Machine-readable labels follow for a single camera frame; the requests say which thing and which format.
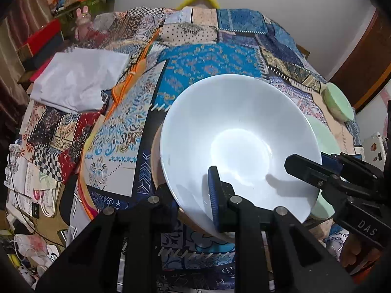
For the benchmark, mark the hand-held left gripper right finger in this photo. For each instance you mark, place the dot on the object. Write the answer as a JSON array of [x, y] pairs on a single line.
[[213, 198]]

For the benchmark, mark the mint green bowl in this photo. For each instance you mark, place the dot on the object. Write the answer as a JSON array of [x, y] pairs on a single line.
[[337, 102]]

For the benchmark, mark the brown wooden door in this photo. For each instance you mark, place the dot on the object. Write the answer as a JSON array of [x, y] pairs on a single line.
[[369, 58]]

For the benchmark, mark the person's right hand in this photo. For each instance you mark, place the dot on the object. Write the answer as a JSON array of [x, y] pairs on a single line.
[[359, 251]]

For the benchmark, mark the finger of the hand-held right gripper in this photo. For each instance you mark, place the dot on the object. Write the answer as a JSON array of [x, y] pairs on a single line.
[[333, 161], [305, 171]]

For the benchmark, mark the small white appliance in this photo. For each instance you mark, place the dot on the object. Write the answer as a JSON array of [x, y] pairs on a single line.
[[374, 148]]

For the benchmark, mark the small black device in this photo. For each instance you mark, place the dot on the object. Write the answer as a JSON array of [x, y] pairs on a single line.
[[35, 210]]

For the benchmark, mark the cardboard box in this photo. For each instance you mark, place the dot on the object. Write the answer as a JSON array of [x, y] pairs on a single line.
[[303, 52]]

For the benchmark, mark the white cloth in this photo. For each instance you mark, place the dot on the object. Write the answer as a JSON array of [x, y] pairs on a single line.
[[76, 79]]

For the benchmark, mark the pink bunny toy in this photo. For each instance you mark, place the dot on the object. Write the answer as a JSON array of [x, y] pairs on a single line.
[[83, 21]]

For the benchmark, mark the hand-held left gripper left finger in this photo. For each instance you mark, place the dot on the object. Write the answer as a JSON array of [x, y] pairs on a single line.
[[162, 203]]

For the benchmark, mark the green box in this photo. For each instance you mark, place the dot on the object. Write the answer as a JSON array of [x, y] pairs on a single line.
[[94, 4]]

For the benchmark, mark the patchwork printed blanket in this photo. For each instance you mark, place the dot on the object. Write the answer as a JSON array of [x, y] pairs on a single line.
[[198, 64]]

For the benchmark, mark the mint green plate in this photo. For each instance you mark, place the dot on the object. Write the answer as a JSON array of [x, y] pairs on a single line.
[[326, 140]]

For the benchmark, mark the pink striped curtain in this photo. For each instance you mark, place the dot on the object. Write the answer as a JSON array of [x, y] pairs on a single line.
[[18, 21]]

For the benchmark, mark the red box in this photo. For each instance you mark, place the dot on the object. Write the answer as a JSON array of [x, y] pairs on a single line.
[[42, 36]]

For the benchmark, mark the white bowl black spots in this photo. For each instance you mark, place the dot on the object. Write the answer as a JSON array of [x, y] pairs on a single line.
[[238, 122]]

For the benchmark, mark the white plastic bag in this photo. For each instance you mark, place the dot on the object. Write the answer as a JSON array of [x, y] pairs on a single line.
[[30, 245]]

